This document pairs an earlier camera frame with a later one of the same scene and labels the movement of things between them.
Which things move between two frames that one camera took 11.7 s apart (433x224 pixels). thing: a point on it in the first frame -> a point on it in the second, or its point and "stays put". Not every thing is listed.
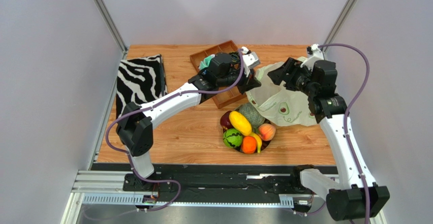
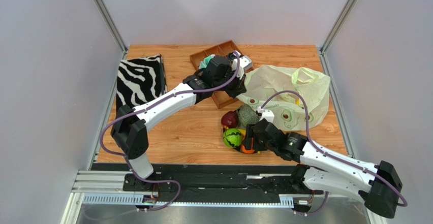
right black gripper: [287, 73] -> [253, 137]
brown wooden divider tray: [228, 96] stays put
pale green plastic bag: [278, 105] stays put
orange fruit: [249, 145] stays put
